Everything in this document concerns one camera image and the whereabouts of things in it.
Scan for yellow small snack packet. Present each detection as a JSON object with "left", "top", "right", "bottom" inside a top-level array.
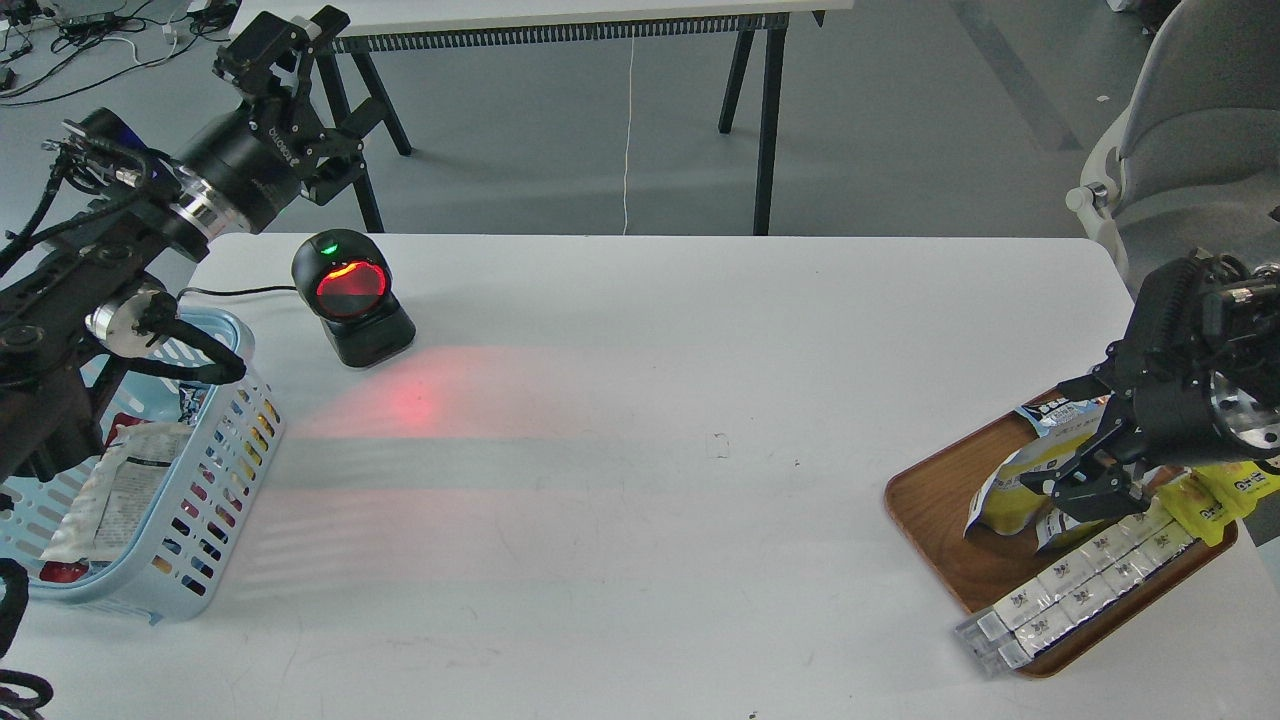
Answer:
[{"left": 1156, "top": 468, "right": 1257, "bottom": 547}]

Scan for black scanner cable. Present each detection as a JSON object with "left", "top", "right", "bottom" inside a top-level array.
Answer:
[{"left": 175, "top": 284, "right": 298, "bottom": 305}]

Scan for white table with black legs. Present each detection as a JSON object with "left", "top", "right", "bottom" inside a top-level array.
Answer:
[{"left": 230, "top": 0, "right": 856, "bottom": 237}]

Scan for yellow white snack pouch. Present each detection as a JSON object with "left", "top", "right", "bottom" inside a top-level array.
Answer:
[{"left": 963, "top": 437, "right": 1106, "bottom": 550}]

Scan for black barcode scanner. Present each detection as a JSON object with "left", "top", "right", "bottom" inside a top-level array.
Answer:
[{"left": 291, "top": 229, "right": 416, "bottom": 368}]

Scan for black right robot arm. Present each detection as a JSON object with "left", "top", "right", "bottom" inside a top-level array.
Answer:
[{"left": 1018, "top": 249, "right": 1279, "bottom": 521}]

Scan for white hanging cable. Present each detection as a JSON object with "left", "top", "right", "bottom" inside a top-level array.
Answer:
[{"left": 622, "top": 38, "right": 637, "bottom": 237}]

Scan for red snack pack in basket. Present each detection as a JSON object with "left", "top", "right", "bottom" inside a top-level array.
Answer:
[{"left": 38, "top": 560, "right": 91, "bottom": 585}]

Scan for light blue plastic basket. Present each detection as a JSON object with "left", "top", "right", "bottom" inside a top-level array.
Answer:
[{"left": 3, "top": 357, "right": 285, "bottom": 623}]

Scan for wooden tray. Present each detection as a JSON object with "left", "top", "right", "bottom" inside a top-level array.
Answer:
[{"left": 884, "top": 410, "right": 1239, "bottom": 678}]

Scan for blue snack bag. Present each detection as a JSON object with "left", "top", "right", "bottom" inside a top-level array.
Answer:
[{"left": 1014, "top": 397, "right": 1107, "bottom": 437}]

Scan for yellow white flat pouch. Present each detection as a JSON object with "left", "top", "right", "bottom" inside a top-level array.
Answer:
[{"left": 1036, "top": 465, "right": 1172, "bottom": 553}]

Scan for white snack bag in basket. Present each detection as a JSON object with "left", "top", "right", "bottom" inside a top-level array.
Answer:
[{"left": 40, "top": 421, "right": 193, "bottom": 562}]

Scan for clear pack of white cubes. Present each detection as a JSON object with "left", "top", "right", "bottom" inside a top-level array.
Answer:
[{"left": 954, "top": 503, "right": 1196, "bottom": 676}]

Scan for grey office chair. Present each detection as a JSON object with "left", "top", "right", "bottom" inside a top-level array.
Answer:
[{"left": 1065, "top": 1, "right": 1279, "bottom": 293}]

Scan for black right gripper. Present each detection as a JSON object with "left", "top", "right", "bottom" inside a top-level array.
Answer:
[{"left": 1020, "top": 340, "right": 1226, "bottom": 523}]

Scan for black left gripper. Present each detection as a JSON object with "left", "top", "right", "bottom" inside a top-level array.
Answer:
[{"left": 177, "top": 5, "right": 387, "bottom": 234}]

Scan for black floor cables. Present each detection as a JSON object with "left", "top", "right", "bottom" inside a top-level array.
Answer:
[{"left": 0, "top": 0, "right": 236, "bottom": 106}]

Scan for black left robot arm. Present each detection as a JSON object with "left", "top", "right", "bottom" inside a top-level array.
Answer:
[{"left": 1, "top": 6, "right": 385, "bottom": 482}]

